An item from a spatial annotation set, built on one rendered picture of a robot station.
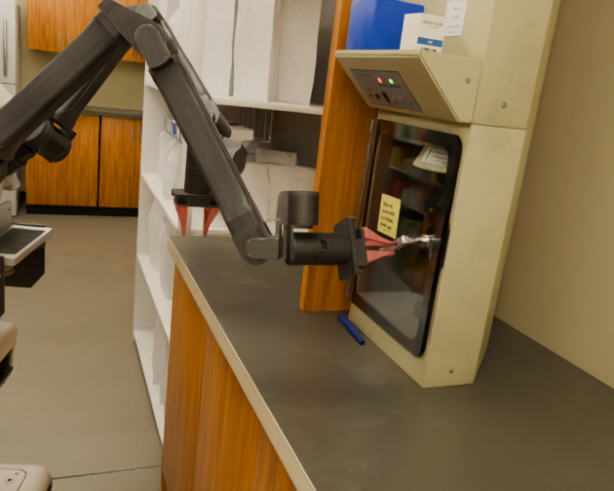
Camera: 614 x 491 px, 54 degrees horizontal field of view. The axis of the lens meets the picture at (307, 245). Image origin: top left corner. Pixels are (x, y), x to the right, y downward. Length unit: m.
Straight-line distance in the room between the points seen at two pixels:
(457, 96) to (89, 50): 0.61
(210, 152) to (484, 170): 0.46
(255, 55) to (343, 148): 0.93
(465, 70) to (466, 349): 0.49
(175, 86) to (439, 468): 0.72
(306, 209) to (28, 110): 0.49
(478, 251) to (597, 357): 0.44
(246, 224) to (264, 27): 1.26
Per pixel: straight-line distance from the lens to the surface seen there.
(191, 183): 1.31
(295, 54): 2.34
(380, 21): 1.14
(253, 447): 1.18
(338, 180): 1.33
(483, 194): 1.06
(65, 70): 1.12
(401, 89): 1.09
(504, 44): 1.04
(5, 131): 1.15
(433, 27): 1.05
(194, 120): 1.04
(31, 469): 2.02
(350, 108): 1.32
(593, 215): 1.41
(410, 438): 0.98
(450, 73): 0.99
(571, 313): 1.45
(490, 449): 1.01
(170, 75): 1.06
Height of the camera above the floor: 1.44
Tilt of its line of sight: 15 degrees down
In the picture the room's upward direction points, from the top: 7 degrees clockwise
